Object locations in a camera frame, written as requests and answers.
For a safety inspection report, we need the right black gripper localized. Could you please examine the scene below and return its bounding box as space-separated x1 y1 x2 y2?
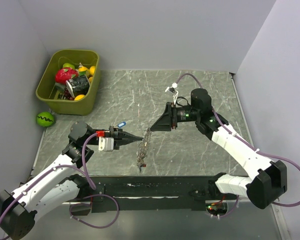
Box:
150 102 200 132

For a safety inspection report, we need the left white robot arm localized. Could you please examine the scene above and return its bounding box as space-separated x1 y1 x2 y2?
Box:
0 121 143 240

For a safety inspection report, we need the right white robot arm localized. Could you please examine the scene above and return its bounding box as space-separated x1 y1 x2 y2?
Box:
150 87 287 209

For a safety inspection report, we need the black cup in bin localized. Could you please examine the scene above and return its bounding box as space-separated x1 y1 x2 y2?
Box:
66 75 90 97

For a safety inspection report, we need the yellow lemon toy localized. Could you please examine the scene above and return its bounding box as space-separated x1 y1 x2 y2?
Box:
89 66 96 76

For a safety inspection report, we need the olive green plastic bin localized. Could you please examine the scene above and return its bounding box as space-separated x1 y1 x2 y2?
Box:
35 49 101 116

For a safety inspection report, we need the green watermelon ball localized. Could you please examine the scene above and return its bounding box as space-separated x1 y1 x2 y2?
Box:
36 111 55 127

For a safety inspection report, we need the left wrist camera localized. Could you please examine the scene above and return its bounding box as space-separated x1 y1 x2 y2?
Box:
95 130 115 152

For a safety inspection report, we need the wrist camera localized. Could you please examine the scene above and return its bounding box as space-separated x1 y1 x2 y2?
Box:
95 130 115 152
165 82 179 105

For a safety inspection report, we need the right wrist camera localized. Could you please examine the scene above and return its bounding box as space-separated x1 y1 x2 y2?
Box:
165 82 179 105

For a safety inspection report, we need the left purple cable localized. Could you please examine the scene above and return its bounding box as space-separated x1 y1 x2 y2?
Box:
0 132 121 240

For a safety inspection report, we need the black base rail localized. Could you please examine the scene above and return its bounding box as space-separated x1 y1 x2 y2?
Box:
58 175 241 213

